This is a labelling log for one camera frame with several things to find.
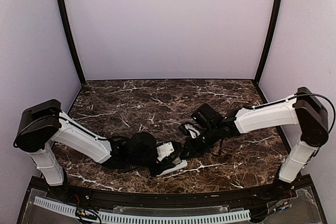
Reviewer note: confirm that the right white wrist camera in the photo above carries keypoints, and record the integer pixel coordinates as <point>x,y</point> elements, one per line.
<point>190,130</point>

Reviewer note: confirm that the grey battery cover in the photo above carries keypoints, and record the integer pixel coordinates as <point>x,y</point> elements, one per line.
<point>177,161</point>

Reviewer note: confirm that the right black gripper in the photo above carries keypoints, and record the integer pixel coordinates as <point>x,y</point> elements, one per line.
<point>193,151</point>

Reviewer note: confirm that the white remote control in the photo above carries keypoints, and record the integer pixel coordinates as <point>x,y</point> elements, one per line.
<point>180,165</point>

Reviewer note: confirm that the white slotted cable duct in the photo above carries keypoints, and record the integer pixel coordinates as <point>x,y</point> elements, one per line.
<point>129,215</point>

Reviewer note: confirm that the left black frame post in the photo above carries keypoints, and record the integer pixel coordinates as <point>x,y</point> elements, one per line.
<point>70,41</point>

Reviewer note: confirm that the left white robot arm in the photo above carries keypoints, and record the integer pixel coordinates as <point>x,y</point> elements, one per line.
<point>47,122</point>

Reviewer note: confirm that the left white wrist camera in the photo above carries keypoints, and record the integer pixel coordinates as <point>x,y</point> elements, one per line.
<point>167,149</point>

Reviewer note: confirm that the black front frame rail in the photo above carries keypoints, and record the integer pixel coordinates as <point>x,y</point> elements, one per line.
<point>248,197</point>

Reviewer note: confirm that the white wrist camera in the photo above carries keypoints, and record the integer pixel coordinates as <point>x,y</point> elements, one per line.
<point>167,149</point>
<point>190,130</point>

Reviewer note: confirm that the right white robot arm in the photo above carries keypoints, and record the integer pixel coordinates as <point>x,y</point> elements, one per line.
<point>302,108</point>

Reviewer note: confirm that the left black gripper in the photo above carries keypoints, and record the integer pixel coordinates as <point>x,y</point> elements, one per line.
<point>165,163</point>

